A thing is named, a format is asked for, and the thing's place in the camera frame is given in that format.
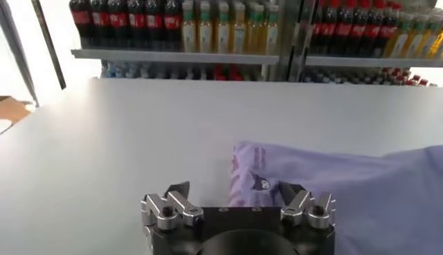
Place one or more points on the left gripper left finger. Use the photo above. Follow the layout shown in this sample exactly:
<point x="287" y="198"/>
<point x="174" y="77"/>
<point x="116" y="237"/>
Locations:
<point x="173" y="211"/>

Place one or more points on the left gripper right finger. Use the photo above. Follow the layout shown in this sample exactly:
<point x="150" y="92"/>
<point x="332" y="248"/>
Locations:
<point x="308" y="211"/>

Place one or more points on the purple t-shirt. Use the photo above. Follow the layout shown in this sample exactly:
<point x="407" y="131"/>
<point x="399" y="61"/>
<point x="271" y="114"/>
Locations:
<point x="346" y="180"/>

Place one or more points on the small cola bottle red label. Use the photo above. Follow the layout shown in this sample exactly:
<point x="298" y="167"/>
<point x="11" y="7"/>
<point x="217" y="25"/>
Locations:
<point x="219" y="73"/>
<point x="235" y="73"/>

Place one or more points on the grey metal shelf unit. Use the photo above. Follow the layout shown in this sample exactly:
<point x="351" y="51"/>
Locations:
<point x="363" y="62"/>
<point x="173" y="57"/>

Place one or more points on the cola bottle red cap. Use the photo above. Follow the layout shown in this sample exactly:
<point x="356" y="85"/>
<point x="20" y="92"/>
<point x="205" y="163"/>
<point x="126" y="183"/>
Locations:
<point x="327" y="31"/>
<point x="100" y="20"/>
<point x="81" y="20"/>
<point x="387" y="32"/>
<point x="316" y="31"/>
<point x="372" y="32"/>
<point x="342" y="31"/>
<point x="119" y="21"/>
<point x="357" y="32"/>
<point x="172" y="22"/>
<point x="137" y="21"/>
<point x="154" y="22"/>

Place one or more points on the brown cardboard box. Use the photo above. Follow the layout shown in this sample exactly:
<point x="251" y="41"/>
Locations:
<point x="12" y="109"/>

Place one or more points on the dark slanted pole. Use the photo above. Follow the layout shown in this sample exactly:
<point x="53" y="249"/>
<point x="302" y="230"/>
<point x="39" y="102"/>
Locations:
<point x="49" y="45"/>

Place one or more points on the grey slanted pole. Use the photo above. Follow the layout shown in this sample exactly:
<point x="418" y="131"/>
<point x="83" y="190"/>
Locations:
<point x="17" y="52"/>

